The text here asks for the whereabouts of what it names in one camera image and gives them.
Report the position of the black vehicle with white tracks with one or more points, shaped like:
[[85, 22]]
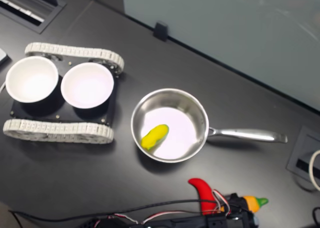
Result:
[[62, 114]]

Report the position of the white bowl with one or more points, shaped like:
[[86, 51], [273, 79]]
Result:
[[32, 79], [87, 85]]

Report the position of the yellow green toy corn cob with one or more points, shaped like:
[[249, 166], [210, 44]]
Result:
[[155, 136]]

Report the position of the black partition clip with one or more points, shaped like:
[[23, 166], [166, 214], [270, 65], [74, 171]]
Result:
[[160, 31]]

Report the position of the red toy chilli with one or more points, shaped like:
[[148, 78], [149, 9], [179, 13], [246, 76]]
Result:
[[203, 195]]

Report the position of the frosted glass partition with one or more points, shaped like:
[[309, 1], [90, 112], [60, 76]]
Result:
[[237, 25]]

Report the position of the orange toy carrot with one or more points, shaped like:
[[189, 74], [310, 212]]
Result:
[[252, 204]]

